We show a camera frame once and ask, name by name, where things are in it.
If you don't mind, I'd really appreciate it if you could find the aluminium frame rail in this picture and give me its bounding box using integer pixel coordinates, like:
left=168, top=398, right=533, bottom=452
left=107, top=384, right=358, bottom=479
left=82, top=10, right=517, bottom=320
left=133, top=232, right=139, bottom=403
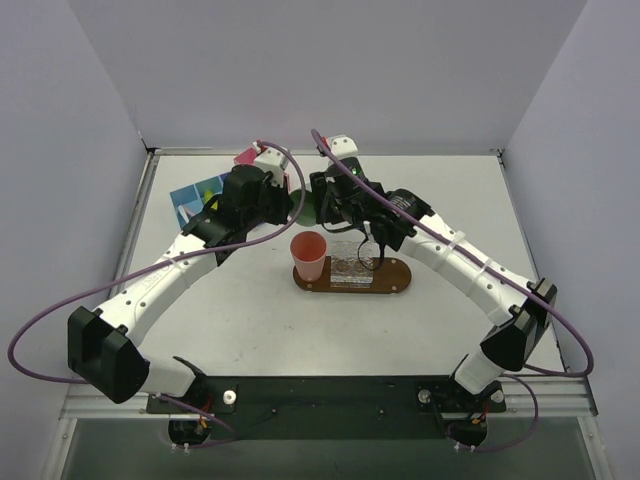
left=500, top=376, right=599, bottom=417

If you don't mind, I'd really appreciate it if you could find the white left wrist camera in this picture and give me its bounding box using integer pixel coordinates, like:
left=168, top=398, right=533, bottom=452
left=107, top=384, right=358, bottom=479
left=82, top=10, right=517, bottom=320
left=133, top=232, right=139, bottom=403
left=252, top=141, right=289, bottom=177

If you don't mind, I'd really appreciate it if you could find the pink plastic cup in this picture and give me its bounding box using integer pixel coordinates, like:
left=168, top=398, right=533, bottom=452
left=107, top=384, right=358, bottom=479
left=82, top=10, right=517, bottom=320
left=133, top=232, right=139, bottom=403
left=290, top=231, right=328, bottom=282

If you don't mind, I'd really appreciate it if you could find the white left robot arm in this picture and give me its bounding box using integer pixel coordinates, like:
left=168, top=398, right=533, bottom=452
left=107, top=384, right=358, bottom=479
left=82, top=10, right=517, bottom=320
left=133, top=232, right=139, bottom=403
left=67, top=165, right=293, bottom=412

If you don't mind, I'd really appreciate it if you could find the oval wooden tray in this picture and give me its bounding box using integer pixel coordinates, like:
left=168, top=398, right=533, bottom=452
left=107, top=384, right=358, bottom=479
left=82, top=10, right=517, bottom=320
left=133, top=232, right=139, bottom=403
left=292, top=256, right=412, bottom=294

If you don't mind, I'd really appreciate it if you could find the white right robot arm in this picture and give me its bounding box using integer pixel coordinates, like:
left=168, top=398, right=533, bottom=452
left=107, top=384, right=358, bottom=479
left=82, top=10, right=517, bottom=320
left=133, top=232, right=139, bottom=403
left=310, top=157, right=557, bottom=395

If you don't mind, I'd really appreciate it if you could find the pink white toothbrush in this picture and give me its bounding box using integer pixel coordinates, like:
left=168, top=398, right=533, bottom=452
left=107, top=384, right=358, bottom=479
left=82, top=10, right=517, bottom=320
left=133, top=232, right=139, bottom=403
left=177, top=205, right=193, bottom=222

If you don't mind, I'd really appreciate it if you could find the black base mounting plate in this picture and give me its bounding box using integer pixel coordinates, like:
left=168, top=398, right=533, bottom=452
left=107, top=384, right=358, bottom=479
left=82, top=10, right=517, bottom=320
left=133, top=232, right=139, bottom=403
left=146, top=375, right=506, bottom=443

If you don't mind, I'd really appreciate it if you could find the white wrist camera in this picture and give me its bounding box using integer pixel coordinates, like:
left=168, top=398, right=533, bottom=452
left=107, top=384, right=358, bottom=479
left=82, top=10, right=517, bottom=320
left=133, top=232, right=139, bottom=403
left=323, top=134, right=359, bottom=160
left=252, top=141, right=289, bottom=177

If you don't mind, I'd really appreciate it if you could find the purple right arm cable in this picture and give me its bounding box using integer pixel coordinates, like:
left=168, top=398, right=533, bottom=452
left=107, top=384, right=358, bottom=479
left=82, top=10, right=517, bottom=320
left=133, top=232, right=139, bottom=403
left=310, top=128, right=596, bottom=454

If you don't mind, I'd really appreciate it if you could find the yellow green toothpaste tube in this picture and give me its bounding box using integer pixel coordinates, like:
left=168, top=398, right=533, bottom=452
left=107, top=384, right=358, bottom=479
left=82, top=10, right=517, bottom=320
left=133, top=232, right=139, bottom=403
left=201, top=188, right=222, bottom=210

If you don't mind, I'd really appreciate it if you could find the pink drawer box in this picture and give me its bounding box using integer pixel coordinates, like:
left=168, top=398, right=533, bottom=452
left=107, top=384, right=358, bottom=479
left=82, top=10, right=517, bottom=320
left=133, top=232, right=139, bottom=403
left=233, top=147, right=290, bottom=191

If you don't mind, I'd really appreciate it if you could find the clear textured plastic box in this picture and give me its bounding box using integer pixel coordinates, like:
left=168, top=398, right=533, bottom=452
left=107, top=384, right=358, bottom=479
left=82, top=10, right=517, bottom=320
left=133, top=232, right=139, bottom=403
left=330, top=240, right=375, bottom=289

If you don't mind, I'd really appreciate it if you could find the blue compartment organizer box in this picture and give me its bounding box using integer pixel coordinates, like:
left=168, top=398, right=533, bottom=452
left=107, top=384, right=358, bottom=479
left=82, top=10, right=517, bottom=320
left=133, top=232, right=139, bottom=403
left=170, top=172, right=228, bottom=228

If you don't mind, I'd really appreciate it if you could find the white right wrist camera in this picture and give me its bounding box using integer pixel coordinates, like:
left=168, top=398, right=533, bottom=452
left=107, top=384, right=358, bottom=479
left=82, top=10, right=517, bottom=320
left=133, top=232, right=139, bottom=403
left=323, top=134, right=359, bottom=160

